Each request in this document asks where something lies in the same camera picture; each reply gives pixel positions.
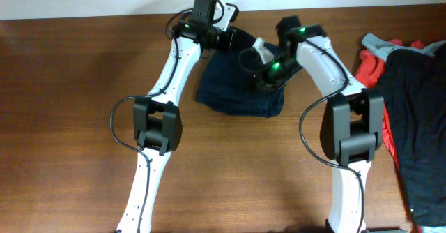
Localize dark teal shorts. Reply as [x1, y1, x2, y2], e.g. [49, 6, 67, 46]
[195, 27, 285, 118]

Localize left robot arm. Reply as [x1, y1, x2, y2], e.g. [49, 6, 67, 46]
[116, 0, 239, 233]

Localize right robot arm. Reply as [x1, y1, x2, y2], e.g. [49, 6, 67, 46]
[251, 16, 384, 232]

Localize red garment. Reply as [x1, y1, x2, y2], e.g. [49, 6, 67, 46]
[354, 39, 426, 173]

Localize grey garment in pile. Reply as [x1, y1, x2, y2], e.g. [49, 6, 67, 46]
[362, 33, 445, 61]

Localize navy garment in pile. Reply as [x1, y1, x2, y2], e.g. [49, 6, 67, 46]
[374, 45, 445, 227]

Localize left black camera cable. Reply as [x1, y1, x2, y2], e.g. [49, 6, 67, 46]
[109, 0, 226, 233]

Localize black camera cable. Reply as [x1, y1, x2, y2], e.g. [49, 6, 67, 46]
[238, 39, 365, 233]
[109, 0, 226, 233]

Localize right black camera cable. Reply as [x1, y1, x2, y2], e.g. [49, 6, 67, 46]
[238, 39, 365, 233]

